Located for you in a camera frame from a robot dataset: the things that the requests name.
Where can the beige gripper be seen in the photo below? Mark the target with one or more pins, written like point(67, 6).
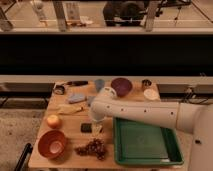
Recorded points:
point(97, 128)

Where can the black eraser block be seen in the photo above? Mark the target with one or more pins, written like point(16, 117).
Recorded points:
point(86, 127)

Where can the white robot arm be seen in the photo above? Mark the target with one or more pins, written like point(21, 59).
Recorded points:
point(194, 119)

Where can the orange bowl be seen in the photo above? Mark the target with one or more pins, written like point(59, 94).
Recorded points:
point(52, 144)

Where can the purple bowl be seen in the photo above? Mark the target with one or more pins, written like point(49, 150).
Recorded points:
point(122, 86)

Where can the bunch of dark grapes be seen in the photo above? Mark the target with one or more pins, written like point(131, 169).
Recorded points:
point(95, 147)

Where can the blue sponge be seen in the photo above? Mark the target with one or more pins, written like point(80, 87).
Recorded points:
point(89, 100)

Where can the grey-blue cloth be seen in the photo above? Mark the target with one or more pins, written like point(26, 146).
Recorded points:
point(76, 98)

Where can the green plastic tray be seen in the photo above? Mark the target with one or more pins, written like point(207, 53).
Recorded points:
point(139, 144)

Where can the blue cup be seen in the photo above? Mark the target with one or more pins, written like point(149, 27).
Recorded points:
point(99, 84)

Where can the yellow apple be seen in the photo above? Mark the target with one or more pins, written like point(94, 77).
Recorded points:
point(53, 121)

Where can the small dark metal cup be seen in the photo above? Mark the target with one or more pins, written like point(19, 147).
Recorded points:
point(146, 83)

